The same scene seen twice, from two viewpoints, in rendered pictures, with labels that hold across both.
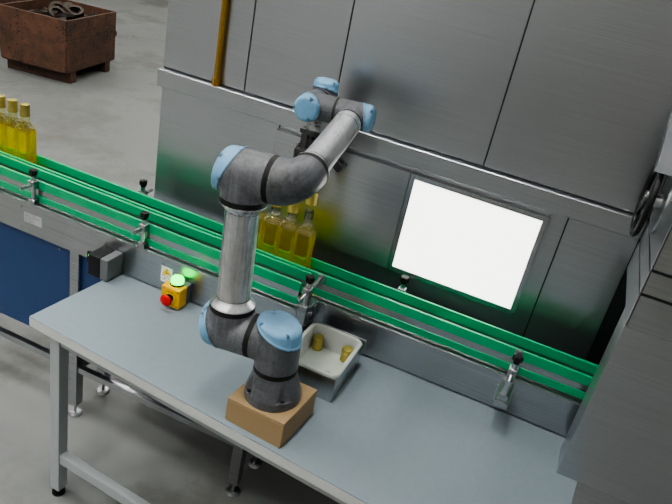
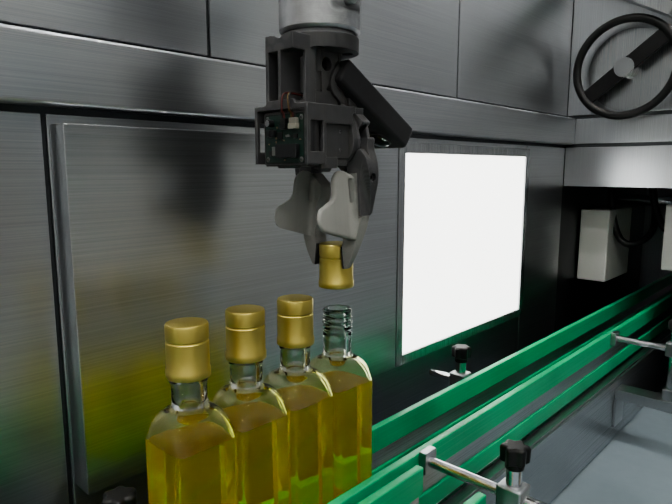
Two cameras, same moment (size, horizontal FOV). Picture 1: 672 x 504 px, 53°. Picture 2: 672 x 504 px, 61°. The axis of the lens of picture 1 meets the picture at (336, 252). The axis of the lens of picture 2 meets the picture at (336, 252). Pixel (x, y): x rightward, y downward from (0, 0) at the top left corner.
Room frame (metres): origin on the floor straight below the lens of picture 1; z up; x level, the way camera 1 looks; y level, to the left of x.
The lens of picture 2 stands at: (1.70, 0.61, 1.28)
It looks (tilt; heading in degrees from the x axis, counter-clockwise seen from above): 8 degrees down; 296
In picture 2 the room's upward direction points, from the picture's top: straight up
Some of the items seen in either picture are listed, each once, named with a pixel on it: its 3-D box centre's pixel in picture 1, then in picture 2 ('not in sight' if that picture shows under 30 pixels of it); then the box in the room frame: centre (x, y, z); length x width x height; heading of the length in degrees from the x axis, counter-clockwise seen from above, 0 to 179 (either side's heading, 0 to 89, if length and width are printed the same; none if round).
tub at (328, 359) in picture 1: (322, 359); not in sight; (1.67, -0.03, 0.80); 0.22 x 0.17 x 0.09; 163
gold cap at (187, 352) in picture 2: not in sight; (187, 348); (2.00, 0.27, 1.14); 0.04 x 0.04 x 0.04
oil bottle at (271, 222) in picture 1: (270, 241); (249, 495); (1.98, 0.22, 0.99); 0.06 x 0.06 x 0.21; 73
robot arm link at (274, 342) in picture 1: (276, 341); not in sight; (1.43, 0.10, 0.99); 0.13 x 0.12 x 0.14; 76
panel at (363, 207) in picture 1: (394, 219); (381, 258); (2.00, -0.16, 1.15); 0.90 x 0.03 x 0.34; 73
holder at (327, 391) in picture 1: (325, 357); not in sight; (1.69, -0.04, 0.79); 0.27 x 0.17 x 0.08; 163
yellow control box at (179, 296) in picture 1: (175, 293); not in sight; (1.86, 0.48, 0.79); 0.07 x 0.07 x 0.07; 73
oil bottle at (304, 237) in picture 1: (301, 253); (337, 450); (1.95, 0.11, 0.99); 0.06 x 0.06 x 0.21; 72
